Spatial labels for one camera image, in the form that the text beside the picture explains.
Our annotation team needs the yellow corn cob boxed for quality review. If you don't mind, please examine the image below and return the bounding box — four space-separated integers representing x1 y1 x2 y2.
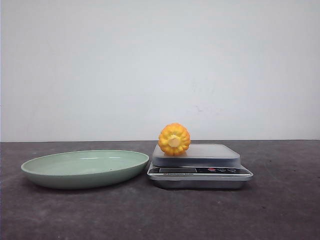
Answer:
158 123 191 157

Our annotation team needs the silver digital kitchen scale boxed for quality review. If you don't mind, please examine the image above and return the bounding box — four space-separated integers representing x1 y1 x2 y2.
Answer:
147 143 254 189

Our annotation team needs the pale green oval plate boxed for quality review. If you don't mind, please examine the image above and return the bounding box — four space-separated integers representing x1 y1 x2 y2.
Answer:
21 149 149 190

